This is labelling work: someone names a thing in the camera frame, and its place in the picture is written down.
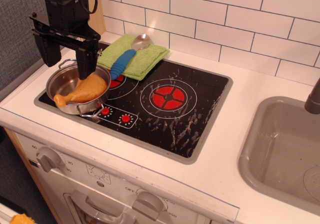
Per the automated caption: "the blue handled metal spoon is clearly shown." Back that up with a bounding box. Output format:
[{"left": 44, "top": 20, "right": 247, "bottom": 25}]
[{"left": 109, "top": 34, "right": 150, "bottom": 81}]

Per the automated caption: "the grey left oven knob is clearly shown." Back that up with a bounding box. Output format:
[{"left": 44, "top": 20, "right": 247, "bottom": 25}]
[{"left": 36, "top": 147, "right": 62, "bottom": 173}]

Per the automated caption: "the orange toy chicken drumstick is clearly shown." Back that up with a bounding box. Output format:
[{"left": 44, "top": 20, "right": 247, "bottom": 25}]
[{"left": 53, "top": 74, "right": 108, "bottom": 108}]

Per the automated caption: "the grey faucet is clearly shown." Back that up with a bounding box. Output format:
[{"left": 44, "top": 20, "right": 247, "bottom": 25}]
[{"left": 304, "top": 79, "right": 320, "bottom": 115}]

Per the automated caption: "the grey oven knob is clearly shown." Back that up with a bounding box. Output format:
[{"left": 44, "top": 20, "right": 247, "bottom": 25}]
[
  {"left": 132, "top": 191, "right": 164, "bottom": 221},
  {"left": 36, "top": 147, "right": 62, "bottom": 173}
]

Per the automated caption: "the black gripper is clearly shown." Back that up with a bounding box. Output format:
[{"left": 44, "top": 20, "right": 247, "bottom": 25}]
[{"left": 30, "top": 0, "right": 101, "bottom": 80}]

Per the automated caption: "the red left stove knob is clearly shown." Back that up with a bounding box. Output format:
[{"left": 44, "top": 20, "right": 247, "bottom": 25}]
[{"left": 100, "top": 107, "right": 110, "bottom": 116}]

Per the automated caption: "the grey right oven knob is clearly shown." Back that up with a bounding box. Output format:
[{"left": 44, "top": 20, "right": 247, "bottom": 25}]
[{"left": 132, "top": 191, "right": 164, "bottom": 221}]

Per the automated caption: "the silver metal pot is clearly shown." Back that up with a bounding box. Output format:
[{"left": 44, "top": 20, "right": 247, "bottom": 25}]
[{"left": 46, "top": 59, "right": 111, "bottom": 118}]

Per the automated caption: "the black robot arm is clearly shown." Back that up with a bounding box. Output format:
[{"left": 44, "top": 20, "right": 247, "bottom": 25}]
[{"left": 29, "top": 0, "right": 101, "bottom": 80}]

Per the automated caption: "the green folded cloth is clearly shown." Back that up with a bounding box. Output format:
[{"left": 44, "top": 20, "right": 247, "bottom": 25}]
[{"left": 97, "top": 34, "right": 170, "bottom": 81}]

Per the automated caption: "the grey sink basin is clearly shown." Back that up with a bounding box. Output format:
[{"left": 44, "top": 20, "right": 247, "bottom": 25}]
[{"left": 238, "top": 96, "right": 320, "bottom": 215}]

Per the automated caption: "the black toy stovetop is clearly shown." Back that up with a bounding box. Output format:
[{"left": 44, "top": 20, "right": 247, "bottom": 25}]
[{"left": 33, "top": 41, "right": 234, "bottom": 165}]

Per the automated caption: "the orange object at corner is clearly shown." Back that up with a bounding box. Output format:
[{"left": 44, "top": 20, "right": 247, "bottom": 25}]
[{"left": 9, "top": 213, "right": 36, "bottom": 224}]

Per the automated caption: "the red right stove knob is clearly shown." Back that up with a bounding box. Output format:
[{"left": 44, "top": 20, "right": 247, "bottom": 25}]
[{"left": 121, "top": 114, "right": 131, "bottom": 124}]

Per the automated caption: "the white toy oven front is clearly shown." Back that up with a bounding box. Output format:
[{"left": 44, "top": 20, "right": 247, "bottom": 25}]
[{"left": 16, "top": 134, "right": 211, "bottom": 224}]

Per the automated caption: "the wooden side panel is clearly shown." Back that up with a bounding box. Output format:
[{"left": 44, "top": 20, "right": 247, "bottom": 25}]
[{"left": 88, "top": 0, "right": 106, "bottom": 36}]

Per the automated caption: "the red stove knob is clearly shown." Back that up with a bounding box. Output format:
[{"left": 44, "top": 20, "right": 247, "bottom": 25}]
[
  {"left": 121, "top": 114, "right": 131, "bottom": 124},
  {"left": 100, "top": 107, "right": 110, "bottom": 116}
]

